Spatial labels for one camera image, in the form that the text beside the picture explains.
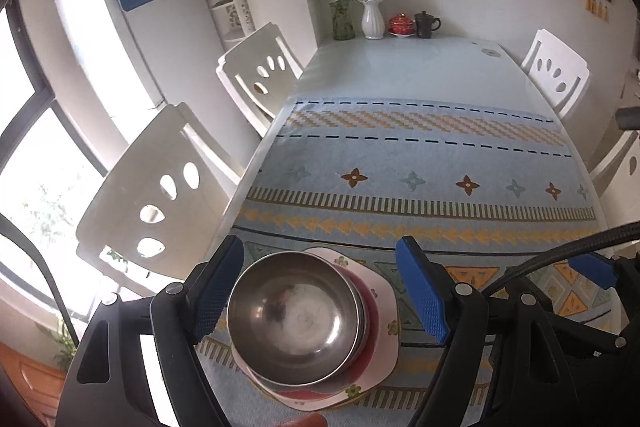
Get orange wall stickers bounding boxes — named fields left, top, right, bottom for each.
left=585, top=0, right=611, bottom=22

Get black cable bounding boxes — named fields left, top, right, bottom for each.
left=477, top=222, right=640, bottom=295
left=0, top=214, right=81, bottom=345

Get white chair with oval cutouts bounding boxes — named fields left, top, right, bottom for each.
left=75, top=102, right=246, bottom=288
left=520, top=28, right=591, bottom=120
left=590, top=132, right=640, bottom=228
left=216, top=23, right=305, bottom=138

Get white corner shelf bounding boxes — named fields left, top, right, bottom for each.
left=209, top=0, right=258, bottom=45

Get red tea cup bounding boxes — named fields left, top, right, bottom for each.
left=388, top=13, right=416, bottom=36

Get blue steel bowl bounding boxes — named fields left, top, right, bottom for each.
left=226, top=251, right=363, bottom=370

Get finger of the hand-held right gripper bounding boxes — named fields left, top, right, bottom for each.
left=567, top=252, right=640, bottom=293

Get green potted plant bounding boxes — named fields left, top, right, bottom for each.
left=37, top=307, right=76, bottom=373

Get black window frame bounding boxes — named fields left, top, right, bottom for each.
left=0, top=0, right=108, bottom=323

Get patterned blue table mat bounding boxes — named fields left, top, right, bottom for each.
left=192, top=99, right=613, bottom=427

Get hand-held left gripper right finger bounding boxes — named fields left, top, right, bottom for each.
left=395, top=235, right=571, bottom=427

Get white refrigerator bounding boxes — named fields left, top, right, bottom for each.
left=54, top=0, right=236, bottom=110

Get white floral octagonal plate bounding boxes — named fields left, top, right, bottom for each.
left=231, top=247, right=401, bottom=412

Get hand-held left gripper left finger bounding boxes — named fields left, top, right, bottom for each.
left=64, top=234, right=246, bottom=427

